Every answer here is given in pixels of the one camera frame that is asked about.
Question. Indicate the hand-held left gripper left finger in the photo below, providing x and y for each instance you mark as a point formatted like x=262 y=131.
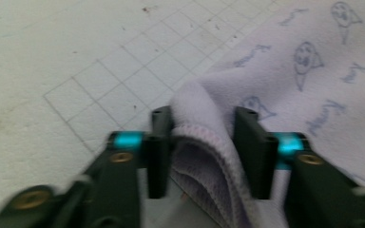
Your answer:
x=158 y=158

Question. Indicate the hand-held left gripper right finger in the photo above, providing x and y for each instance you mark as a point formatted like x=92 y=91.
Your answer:
x=256 y=158

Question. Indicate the lilac printed towel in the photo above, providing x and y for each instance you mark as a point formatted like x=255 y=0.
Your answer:
x=297 y=79

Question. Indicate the white grid foam mat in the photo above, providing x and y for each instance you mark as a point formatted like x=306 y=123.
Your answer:
x=44 y=47

